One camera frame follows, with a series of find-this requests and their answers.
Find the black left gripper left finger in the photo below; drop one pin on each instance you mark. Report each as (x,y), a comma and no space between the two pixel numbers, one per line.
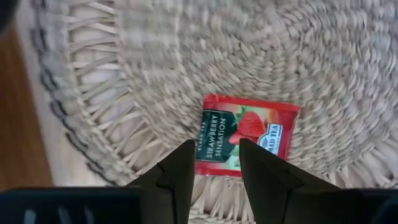
(177,186)

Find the red strawberry tea bag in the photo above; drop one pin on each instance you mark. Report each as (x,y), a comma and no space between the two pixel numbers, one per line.
(245,118)

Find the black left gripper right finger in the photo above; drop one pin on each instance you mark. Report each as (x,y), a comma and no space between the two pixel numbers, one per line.
(264,186)

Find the round woven straw placemat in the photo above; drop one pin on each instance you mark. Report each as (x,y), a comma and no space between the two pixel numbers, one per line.
(217,46)

